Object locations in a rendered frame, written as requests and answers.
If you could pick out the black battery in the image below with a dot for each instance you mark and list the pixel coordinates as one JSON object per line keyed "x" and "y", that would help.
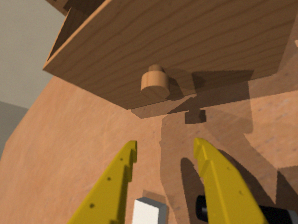
{"x": 273, "y": 215}

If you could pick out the brown wooden drawer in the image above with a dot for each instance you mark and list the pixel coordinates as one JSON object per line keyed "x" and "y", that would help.
{"x": 126, "y": 51}

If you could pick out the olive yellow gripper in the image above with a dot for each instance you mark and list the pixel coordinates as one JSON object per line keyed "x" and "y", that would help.
{"x": 228, "y": 198}

